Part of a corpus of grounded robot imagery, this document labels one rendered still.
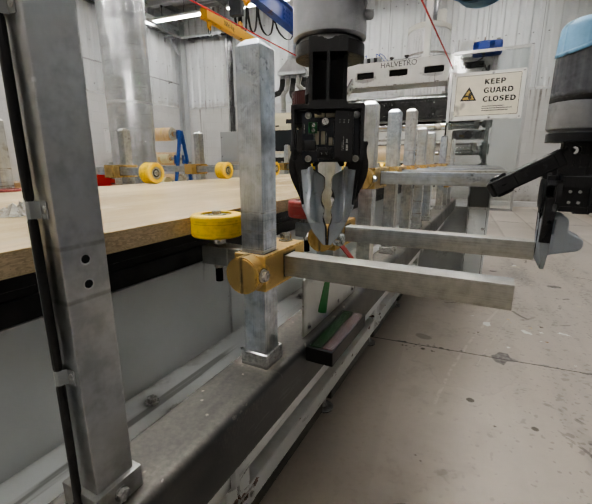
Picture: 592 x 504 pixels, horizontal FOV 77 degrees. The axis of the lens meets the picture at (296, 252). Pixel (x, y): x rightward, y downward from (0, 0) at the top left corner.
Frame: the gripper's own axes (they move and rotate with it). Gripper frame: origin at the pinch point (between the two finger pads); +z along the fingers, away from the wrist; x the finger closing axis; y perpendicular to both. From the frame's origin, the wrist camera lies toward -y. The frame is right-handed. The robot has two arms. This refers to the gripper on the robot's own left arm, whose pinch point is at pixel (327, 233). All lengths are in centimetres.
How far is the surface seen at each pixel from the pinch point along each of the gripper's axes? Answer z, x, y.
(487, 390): 90, 69, -110
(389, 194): 1, 17, -73
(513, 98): -51, 122, -250
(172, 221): 0.2, -23.4, -8.5
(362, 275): 5.8, 4.6, -1.9
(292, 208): 0.9, -7.9, -31.1
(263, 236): 1.1, -8.4, -2.4
